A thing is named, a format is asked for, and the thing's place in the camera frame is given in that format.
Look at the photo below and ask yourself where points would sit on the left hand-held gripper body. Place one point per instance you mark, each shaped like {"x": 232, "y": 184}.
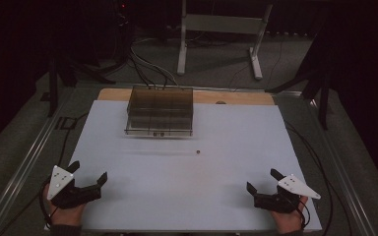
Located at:
{"x": 66, "y": 193}

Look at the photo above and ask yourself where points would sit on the person's right hand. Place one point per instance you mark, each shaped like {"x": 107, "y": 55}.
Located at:
{"x": 288, "y": 221}

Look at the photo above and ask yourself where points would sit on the black floor bracket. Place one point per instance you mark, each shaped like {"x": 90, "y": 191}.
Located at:
{"x": 66, "y": 123}

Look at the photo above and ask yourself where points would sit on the black tripod stand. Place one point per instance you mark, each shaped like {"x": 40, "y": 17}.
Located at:
{"x": 318, "y": 82}
{"x": 60, "y": 73}

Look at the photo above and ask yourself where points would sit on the white metal stand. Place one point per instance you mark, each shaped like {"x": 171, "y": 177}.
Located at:
{"x": 221, "y": 24}

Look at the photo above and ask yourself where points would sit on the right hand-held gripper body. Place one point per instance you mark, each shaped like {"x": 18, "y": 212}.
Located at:
{"x": 280, "y": 200}

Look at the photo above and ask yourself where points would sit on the person's left hand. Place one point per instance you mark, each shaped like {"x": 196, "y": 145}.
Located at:
{"x": 66, "y": 214}

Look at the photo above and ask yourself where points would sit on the aluminium rail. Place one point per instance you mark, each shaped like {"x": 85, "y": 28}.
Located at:
{"x": 18, "y": 173}
{"x": 338, "y": 164}

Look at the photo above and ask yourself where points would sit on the brown transparent compartment box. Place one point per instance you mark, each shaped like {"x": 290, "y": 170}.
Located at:
{"x": 159, "y": 111}

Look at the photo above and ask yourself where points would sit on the white table mat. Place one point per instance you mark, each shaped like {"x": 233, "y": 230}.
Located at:
{"x": 190, "y": 183}

